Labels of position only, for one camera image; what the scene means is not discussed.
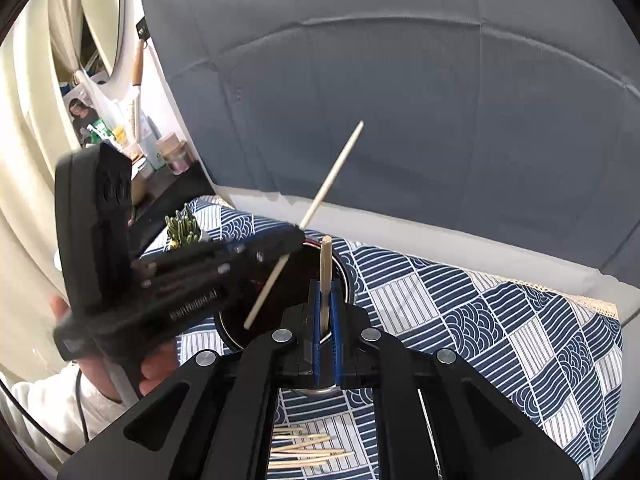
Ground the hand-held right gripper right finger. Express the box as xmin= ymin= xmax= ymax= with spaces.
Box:
xmin=331 ymin=289 xmax=584 ymax=480

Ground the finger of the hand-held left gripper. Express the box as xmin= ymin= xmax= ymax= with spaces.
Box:
xmin=150 ymin=259 xmax=266 ymax=306
xmin=131 ymin=224 xmax=305 ymax=288

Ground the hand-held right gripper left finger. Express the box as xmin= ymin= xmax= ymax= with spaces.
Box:
xmin=57 ymin=280 xmax=322 ymax=480

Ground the wooden chopstick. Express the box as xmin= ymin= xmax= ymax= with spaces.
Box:
xmin=243 ymin=121 xmax=365 ymax=330
xmin=320 ymin=236 xmax=333 ymax=337

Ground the black cup with metal rim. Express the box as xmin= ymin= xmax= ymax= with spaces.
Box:
xmin=214 ymin=229 xmax=359 ymax=352

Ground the person's left hand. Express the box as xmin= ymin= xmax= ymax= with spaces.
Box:
xmin=77 ymin=337 xmax=178 ymax=403

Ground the small cactus in white pot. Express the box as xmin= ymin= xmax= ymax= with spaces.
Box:
xmin=165 ymin=204 xmax=215 ymax=253

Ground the cream curtain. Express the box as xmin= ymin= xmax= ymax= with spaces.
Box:
xmin=0 ymin=0 xmax=108 ymax=391

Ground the dark side shelf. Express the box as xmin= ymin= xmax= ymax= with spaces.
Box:
xmin=129 ymin=159 xmax=213 ymax=228

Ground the blue white patterned tablecloth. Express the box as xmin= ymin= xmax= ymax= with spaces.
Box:
xmin=140 ymin=196 xmax=625 ymax=480

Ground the pink jar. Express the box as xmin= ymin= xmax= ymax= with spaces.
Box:
xmin=155 ymin=132 xmax=194 ymax=176

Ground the pile of wooden toothpicks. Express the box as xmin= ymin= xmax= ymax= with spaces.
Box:
xmin=269 ymin=427 xmax=357 ymax=471

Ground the printed photo card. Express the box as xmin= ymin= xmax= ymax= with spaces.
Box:
xmin=64 ymin=97 xmax=97 ymax=147

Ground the white bottle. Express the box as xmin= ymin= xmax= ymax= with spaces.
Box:
xmin=138 ymin=109 xmax=164 ymax=171

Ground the oval white framed mirror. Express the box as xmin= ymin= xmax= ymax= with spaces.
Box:
xmin=75 ymin=0 xmax=127 ymax=102

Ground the black cable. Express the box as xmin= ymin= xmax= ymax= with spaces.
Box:
xmin=75 ymin=367 xmax=93 ymax=443

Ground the wooden handled brush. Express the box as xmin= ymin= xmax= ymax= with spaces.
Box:
xmin=130 ymin=39 xmax=147 ymax=92

